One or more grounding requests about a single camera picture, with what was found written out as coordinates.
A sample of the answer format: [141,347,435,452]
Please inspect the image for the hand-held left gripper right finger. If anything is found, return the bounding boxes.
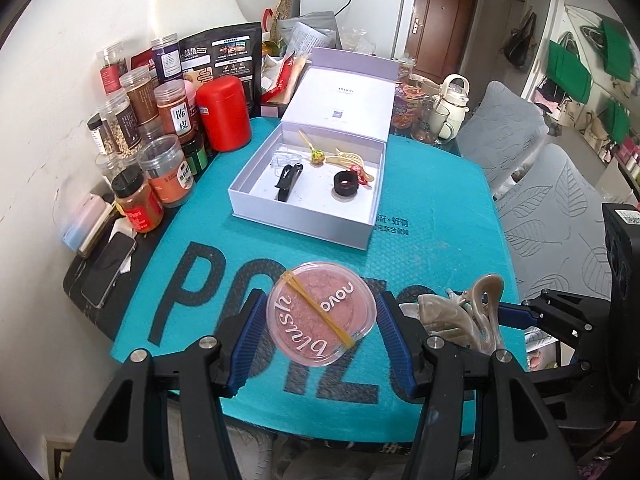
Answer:
[375,290,591,480]

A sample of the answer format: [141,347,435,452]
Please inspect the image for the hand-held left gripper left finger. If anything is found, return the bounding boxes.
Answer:
[75,290,271,480]

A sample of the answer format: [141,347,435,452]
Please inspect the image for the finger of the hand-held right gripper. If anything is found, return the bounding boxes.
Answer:
[495,289,613,348]
[525,357,608,401]

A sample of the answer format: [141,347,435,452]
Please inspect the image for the beige translucent claw clip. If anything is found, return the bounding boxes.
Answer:
[404,274,506,356]

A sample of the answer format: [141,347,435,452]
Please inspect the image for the yellow rubber band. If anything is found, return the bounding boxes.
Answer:
[277,270,357,348]

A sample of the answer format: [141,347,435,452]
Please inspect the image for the pink blush compact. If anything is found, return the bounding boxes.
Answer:
[266,260,377,367]

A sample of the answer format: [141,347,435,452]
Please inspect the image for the white gift box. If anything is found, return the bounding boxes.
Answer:
[227,46,401,251]

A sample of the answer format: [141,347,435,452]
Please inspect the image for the black scrunchie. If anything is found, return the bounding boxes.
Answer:
[332,171,362,202]

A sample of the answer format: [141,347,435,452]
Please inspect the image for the black hair clip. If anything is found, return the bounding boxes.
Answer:
[272,161,292,202]

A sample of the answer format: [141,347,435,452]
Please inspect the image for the clear plastic hair clip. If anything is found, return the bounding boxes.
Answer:
[257,147,293,170]

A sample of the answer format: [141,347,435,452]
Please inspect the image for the cream hair clip red flower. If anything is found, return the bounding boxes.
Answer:
[334,146,375,188]

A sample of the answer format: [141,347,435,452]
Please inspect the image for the yellow-green lollipop hair pin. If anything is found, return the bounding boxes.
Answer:
[297,130,323,167]

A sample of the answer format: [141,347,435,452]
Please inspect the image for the grey leaf-pattern chair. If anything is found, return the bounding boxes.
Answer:
[456,80,546,196]
[492,144,626,376]

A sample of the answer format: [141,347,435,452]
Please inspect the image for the row of small bottles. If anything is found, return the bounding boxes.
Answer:
[600,135,640,181]

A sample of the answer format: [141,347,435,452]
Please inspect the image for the teal bubble mat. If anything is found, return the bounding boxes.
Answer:
[109,116,528,436]

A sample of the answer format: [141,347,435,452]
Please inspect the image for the smartphone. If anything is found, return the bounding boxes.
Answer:
[80,234,137,308]

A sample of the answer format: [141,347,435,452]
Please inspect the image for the green tote bag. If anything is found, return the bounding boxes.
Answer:
[600,17,640,83]
[547,40,593,106]
[602,100,632,143]

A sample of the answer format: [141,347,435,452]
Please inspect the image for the row of hanging handbags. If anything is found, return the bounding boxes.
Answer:
[532,75,608,151]

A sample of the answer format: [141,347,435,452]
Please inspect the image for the small green jar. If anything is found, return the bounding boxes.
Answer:
[180,137,208,176]

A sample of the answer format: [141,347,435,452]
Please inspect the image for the blue pink tissue pack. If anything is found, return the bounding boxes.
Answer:
[62,192,113,253]

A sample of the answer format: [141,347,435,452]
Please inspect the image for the glass mug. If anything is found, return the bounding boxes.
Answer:
[412,99,443,143]

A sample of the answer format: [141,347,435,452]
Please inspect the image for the white kettle jug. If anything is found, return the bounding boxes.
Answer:
[429,74,472,145]

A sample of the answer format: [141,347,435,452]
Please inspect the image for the red canister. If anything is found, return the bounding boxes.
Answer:
[196,76,252,152]

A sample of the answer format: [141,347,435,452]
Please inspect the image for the purple instant noodle cup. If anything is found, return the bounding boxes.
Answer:
[391,85,426,133]

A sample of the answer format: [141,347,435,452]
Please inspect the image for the cluster of clear spice jars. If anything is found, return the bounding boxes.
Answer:
[87,34,203,233]

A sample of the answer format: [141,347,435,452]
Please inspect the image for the hanging dark bag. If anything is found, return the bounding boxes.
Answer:
[502,10,538,71]

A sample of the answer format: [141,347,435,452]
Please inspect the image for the glass jar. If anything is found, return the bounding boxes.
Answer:
[395,57,416,88]

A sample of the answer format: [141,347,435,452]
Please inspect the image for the red snack packet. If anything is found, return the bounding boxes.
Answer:
[262,52,301,103]

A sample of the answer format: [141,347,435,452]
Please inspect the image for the black snack bag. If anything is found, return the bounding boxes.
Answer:
[180,21,263,116]

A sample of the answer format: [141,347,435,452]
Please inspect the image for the brown door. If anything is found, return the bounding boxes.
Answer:
[405,0,477,78]

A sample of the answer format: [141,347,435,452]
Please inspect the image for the clear plastic bag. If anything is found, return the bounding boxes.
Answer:
[340,27,376,53]

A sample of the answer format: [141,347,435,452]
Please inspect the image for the printed paper sheet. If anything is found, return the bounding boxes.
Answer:
[290,22,331,61]

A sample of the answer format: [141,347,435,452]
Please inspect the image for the grey foil bag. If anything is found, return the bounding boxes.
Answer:
[280,11,342,51]

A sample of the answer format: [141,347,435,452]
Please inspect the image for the white fridge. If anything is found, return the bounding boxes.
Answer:
[300,0,417,60]

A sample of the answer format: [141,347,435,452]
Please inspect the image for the woven straw fan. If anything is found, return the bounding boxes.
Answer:
[270,0,296,31]

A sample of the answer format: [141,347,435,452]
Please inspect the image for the white foam board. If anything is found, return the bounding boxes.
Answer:
[150,0,251,36]

